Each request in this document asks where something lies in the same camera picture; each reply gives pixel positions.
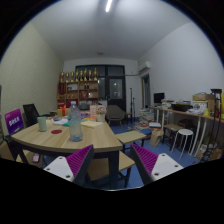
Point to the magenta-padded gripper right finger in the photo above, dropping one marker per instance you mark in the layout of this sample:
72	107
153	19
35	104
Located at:
165	165

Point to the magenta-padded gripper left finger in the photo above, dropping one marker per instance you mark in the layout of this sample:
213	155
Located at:
58	166

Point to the clear plastic water bottle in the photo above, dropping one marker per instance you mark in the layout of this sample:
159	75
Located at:
75	128

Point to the brown paper bag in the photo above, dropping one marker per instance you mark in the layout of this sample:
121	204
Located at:
156	138

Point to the white round stool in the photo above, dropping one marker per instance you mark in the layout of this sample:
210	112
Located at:
185	132

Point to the wooden stool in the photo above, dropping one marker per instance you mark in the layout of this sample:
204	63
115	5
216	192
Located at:
173	127

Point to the pale green ribbed cup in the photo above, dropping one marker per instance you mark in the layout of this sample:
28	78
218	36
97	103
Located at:
42	124

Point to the low wooden bench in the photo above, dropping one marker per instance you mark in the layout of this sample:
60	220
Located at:
130	136

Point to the pile of books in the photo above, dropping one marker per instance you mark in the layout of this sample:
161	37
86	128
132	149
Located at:
146	117

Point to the large yellow paper pad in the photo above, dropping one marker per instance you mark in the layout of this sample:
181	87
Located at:
91	124

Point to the yellow gift box red ribbon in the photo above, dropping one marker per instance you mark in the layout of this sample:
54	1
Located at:
61	112

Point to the long wooden side desk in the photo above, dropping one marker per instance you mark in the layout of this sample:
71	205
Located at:
186	114

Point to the black office chair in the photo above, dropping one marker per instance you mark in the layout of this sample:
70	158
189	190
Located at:
30	114

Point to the purple sign board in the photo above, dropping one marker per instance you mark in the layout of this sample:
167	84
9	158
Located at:
14	121

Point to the orange upright card box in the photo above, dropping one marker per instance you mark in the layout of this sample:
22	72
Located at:
93	110

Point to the pink flowers in white pot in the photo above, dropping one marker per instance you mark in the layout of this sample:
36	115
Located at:
101	115

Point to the black microphone stand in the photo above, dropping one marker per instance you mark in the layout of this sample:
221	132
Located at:
131	106

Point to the black computer monitor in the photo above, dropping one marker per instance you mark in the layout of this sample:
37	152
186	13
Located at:
158	97

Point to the grey armchair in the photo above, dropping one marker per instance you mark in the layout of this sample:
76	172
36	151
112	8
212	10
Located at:
115	113

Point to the wooden shelf unit with trophies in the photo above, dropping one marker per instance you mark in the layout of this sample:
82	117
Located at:
78	90

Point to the dark glass door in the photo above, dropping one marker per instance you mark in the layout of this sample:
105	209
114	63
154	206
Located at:
115	88

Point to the white wall air conditioner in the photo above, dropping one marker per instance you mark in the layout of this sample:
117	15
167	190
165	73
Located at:
144	67

